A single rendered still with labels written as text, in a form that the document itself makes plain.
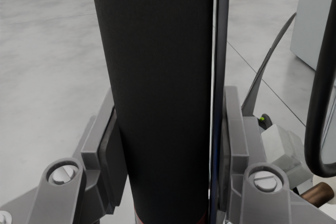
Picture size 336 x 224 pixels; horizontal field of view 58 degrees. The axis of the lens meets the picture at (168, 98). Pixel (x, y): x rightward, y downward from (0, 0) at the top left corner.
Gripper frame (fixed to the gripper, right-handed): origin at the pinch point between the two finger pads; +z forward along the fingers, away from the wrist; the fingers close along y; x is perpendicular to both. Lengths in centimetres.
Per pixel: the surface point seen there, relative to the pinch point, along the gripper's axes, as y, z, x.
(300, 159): 20, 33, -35
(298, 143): 20, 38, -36
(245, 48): 52, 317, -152
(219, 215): 3.7, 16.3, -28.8
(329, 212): 22, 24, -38
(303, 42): 102, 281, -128
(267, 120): 16, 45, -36
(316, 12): 105, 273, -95
